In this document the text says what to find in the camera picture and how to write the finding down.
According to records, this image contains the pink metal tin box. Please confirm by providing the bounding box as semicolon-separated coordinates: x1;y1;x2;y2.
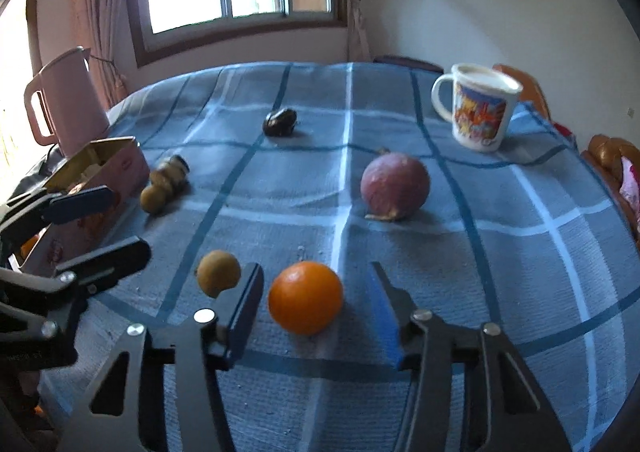
12;137;150;276

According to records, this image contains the dark water chestnut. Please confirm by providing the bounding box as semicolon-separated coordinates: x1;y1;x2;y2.
262;108;297;137

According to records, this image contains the brown leather chair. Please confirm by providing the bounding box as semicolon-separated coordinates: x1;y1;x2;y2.
492;64;551;120

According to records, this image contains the black kettle power cord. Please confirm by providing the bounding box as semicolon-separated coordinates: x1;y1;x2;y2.
29;143;66;178

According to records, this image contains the brown leather sofa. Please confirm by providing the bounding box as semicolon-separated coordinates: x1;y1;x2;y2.
582;134;639;246

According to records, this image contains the brown longan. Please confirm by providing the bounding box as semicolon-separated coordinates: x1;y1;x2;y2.
139;184;167;216
195;250;241;298

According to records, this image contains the dark round stool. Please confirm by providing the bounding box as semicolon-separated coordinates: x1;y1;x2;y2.
373;55;445;74

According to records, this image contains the white cartoon mug with lid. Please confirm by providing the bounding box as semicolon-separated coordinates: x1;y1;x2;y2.
431;63;523;153

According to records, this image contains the blue plaid tablecloth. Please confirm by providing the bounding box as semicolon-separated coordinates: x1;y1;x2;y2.
40;63;639;451

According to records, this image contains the pink right curtain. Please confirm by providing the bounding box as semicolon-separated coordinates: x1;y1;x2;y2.
347;0;371;62

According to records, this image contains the purple round onion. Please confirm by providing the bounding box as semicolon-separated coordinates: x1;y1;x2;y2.
360;152;431;222

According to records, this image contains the orange mandarin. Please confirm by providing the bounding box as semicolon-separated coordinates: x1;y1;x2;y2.
268;261;344;336
20;234;39;260

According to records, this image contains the pink electric kettle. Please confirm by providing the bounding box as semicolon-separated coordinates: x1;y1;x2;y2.
24;46;110;158

